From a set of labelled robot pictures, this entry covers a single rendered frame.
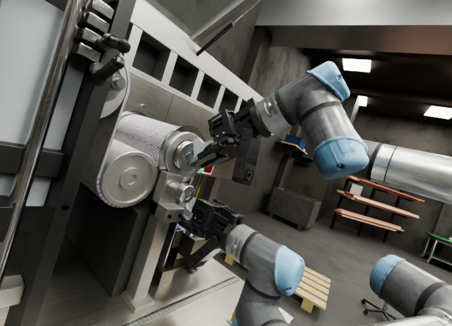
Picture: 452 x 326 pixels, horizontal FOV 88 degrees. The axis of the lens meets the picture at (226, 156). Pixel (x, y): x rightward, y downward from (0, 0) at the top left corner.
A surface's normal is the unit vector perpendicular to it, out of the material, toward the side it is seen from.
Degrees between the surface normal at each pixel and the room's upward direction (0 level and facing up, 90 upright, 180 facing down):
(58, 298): 0
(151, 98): 90
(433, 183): 112
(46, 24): 90
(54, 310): 0
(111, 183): 90
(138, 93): 90
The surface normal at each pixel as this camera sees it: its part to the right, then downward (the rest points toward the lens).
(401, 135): -0.48, -0.13
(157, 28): 0.75, 0.26
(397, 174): -0.70, 0.18
